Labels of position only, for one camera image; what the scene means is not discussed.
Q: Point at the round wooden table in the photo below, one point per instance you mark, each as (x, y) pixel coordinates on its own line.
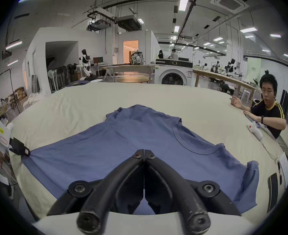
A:
(133, 76)

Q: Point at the white hand controller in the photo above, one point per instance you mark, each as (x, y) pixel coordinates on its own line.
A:
(255, 130)

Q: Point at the grey patterned backpack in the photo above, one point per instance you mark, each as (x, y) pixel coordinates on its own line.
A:
(137, 57)

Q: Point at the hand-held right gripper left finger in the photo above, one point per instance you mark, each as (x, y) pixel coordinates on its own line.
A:
(124, 175)

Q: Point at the black phone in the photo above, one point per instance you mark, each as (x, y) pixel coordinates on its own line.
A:
(272, 192)

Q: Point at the white washing machine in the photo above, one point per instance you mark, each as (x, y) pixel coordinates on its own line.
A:
(174, 73)

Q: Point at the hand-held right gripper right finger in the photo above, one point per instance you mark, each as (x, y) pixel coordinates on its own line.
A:
(168, 177)

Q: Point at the blue t-shirt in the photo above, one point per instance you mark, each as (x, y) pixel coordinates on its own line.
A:
(114, 146)

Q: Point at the white paper card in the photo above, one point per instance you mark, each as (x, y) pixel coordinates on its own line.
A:
(285, 168)

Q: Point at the bed with beige sheet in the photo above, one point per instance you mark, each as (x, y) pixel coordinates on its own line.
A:
(85, 101)

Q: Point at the white table with metal legs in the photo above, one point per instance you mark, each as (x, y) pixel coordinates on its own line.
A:
(129, 67)

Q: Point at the white standing fan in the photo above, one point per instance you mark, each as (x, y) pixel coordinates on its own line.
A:
(51, 78)

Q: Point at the white and black humanoid robot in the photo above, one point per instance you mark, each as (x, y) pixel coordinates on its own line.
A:
(85, 64)

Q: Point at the desk with black monitor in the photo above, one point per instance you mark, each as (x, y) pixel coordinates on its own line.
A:
(98, 62)

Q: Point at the long wooden table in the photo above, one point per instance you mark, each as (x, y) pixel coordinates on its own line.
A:
(222, 78)

